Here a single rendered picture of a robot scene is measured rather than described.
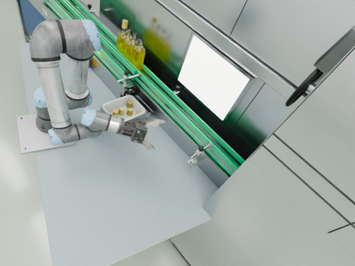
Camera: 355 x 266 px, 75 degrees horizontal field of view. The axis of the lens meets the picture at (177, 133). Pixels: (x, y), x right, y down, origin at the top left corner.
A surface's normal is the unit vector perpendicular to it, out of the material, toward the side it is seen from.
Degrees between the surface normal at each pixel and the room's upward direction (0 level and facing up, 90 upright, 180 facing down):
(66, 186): 0
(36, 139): 1
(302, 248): 90
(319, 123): 90
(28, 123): 1
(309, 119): 90
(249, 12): 90
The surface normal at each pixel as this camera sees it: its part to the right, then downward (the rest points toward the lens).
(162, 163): 0.28, -0.62
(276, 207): -0.69, 0.40
